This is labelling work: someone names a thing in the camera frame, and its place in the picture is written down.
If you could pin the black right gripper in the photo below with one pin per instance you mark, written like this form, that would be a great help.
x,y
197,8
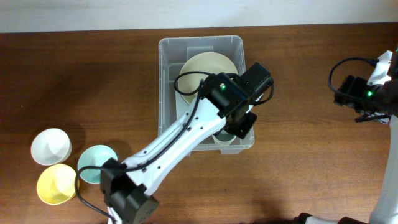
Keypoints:
x,y
352,86

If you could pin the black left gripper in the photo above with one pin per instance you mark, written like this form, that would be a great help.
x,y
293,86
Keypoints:
x,y
244,130

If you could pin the cream plastic cup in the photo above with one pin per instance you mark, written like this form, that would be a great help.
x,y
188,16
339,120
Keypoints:
x,y
223,138

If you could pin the large cream bowl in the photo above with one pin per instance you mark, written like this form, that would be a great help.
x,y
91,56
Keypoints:
x,y
209,62

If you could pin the mint green small bowl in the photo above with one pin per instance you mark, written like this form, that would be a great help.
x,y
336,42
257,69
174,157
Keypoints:
x,y
94,156

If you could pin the white small bowl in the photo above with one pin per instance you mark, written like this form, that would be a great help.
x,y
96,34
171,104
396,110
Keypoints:
x,y
51,146

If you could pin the yellow small bowl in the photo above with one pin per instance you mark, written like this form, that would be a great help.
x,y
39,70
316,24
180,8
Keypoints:
x,y
56,185

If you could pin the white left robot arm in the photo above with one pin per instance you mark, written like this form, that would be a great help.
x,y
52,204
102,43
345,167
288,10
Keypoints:
x,y
224,102

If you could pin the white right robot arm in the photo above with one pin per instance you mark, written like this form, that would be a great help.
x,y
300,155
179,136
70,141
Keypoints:
x,y
385,207

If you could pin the clear plastic storage bin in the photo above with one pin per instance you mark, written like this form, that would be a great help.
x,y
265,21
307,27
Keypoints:
x,y
174,52

